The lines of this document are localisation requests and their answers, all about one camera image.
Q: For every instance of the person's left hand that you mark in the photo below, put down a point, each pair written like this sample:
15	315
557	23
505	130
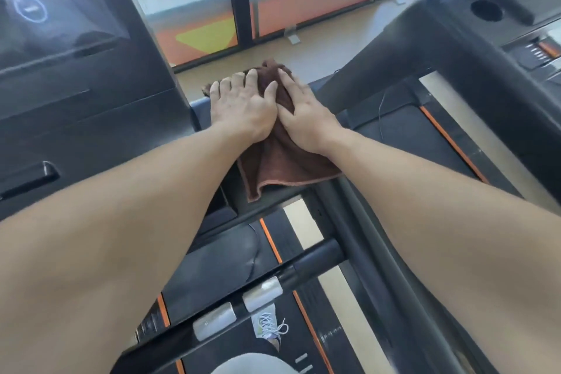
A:
241	106

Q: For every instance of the person's right hand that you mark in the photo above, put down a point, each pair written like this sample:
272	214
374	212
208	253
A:
311	124

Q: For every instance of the brown microfibre cloth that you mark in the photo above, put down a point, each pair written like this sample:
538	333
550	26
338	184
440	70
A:
280	167

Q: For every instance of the black treadmill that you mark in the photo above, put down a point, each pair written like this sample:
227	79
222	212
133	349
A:
482	80
87	124

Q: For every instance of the person's left forearm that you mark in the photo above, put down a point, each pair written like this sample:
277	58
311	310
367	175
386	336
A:
109	246

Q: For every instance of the person's right forearm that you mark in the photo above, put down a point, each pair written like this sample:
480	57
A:
460	246

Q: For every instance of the person's left grey shoe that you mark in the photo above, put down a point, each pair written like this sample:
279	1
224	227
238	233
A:
267	325

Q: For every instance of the person's grey shirt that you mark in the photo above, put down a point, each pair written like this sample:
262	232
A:
247	365

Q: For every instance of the orange patterned parapet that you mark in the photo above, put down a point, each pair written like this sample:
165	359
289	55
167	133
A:
307	1

